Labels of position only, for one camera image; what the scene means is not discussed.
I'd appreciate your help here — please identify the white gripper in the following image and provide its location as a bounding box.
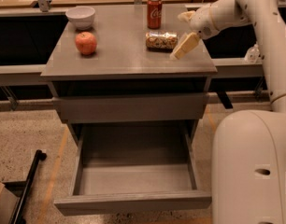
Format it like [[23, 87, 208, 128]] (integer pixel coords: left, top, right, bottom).
[[170, 0, 243, 60]]

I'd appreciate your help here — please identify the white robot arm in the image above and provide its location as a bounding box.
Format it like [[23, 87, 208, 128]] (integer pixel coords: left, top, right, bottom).
[[171, 0, 286, 224]]

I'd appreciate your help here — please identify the red cola can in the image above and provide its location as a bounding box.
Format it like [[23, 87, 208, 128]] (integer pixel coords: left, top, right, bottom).
[[147, 0, 162, 29]]

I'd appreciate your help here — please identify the closed grey top drawer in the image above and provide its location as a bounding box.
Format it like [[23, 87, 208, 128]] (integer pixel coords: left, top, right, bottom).
[[52, 93, 208, 123]]

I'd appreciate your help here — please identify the grey drawer cabinet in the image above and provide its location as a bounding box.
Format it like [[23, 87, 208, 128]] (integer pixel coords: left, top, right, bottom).
[[42, 5, 216, 145]]

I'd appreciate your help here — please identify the open grey middle drawer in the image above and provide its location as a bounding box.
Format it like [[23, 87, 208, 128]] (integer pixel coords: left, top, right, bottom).
[[54, 120, 211, 216]]

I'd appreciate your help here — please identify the clear sanitizer pump bottle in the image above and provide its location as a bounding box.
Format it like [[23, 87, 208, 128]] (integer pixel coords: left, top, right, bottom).
[[244, 44, 260, 63]]

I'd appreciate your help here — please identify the red apple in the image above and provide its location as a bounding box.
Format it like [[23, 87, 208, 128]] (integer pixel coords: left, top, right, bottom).
[[75, 32, 97, 55]]

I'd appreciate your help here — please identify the white ceramic bowl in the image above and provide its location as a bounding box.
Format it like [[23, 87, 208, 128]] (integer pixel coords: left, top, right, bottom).
[[65, 6, 95, 30]]

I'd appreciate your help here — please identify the cardboard box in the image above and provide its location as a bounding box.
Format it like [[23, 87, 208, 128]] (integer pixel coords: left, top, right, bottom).
[[0, 182, 18, 224]]

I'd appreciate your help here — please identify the black cart frame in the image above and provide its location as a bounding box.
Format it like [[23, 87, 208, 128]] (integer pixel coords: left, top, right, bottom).
[[5, 149, 47, 224]]

